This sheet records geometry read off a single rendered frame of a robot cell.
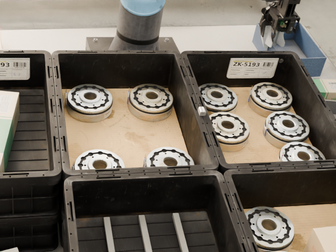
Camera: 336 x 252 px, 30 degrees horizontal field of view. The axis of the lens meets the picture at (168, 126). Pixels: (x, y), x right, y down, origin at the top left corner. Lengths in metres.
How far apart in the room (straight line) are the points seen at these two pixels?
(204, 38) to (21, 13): 1.57
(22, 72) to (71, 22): 1.87
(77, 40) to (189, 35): 0.36
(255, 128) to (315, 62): 0.50
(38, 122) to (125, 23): 0.40
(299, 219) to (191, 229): 0.23
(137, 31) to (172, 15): 1.84
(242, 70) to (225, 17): 2.00
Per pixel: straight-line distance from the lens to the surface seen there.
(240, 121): 1.44
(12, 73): 1.47
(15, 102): 1.37
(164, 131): 1.41
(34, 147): 1.35
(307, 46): 2.02
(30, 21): 3.32
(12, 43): 1.89
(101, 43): 1.83
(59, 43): 1.89
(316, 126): 1.47
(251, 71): 1.57
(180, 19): 3.46
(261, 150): 1.43
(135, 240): 1.19
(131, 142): 1.37
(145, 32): 1.65
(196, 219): 1.24
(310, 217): 1.32
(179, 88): 1.44
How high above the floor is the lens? 1.75
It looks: 40 degrees down
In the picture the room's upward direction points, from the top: 10 degrees clockwise
